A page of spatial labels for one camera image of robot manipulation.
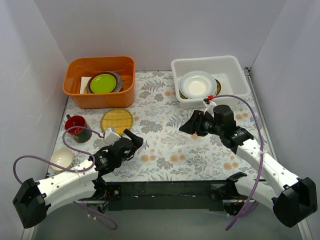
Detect yellow black patterned plate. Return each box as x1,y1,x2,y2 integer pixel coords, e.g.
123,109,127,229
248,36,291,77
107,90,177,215
215,79,222,96

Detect lime green round plate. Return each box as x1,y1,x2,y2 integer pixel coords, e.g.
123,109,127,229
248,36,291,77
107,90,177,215
89,73,117,94

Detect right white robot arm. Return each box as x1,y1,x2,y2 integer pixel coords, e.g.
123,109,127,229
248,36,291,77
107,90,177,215
179,105,318,228

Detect white card in bin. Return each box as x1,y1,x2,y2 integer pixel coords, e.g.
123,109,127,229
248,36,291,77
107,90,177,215
79,76,91,94

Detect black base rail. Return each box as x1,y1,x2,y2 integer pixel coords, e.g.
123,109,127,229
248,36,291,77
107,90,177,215
77,180,253,211

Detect round bamboo mat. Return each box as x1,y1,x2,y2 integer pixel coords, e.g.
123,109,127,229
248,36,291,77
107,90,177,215
100,108,134,136

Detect black mug red inside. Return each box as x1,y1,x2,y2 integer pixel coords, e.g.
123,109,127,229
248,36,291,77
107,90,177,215
64,114,92,144

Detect stack of dark plates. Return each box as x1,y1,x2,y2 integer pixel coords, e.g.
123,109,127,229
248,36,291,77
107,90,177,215
87,71,123,94

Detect orange plastic bin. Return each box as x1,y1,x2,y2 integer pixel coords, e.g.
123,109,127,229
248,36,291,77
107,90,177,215
62,56,136,109

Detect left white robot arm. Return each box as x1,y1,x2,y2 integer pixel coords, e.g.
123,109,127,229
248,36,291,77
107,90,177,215
12,129,144,229

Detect small cream dish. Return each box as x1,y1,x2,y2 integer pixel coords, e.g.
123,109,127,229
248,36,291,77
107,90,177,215
50,148,74,168

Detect floral table cloth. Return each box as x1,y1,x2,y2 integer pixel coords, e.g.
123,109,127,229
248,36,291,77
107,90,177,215
54,71,260,182

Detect white deep plate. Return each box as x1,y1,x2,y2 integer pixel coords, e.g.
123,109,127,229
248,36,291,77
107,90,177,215
180,70,216,99
178,74,218,100

